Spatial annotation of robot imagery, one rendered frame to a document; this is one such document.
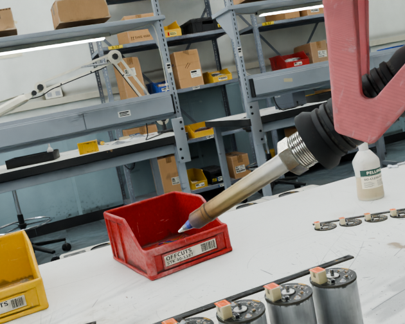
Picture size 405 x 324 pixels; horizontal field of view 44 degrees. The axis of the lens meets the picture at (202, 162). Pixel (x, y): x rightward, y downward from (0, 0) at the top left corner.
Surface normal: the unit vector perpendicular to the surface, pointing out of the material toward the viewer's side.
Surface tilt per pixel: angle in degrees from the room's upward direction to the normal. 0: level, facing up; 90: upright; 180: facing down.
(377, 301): 0
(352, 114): 99
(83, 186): 90
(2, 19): 87
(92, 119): 90
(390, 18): 90
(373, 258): 0
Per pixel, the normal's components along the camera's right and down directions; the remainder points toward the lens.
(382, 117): -0.43, 0.36
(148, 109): 0.33, 0.06
